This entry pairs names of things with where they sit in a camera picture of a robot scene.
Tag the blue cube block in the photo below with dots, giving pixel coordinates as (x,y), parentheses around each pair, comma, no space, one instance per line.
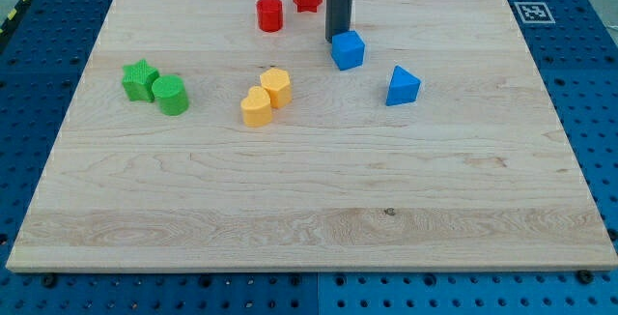
(347,50)

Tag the yellow black hazard tape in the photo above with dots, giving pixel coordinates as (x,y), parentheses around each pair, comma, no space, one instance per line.
(14,17)

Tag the yellow heart block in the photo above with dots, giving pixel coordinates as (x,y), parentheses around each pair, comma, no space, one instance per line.
(256,108)

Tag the green cylinder block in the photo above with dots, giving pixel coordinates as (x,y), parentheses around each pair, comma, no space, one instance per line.
(170,95)

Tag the white fiducial marker tag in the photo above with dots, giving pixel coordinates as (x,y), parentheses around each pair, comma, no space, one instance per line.
(533,12)

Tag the red cylinder block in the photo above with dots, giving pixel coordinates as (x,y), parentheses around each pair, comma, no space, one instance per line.
(270,15)

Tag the yellow hexagon block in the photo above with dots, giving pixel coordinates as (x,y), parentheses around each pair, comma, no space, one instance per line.
(278,84)

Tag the blue triangular prism block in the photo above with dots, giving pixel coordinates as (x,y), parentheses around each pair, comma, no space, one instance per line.
(403,87)

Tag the green star block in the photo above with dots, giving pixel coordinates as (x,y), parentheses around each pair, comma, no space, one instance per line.
(138,80)

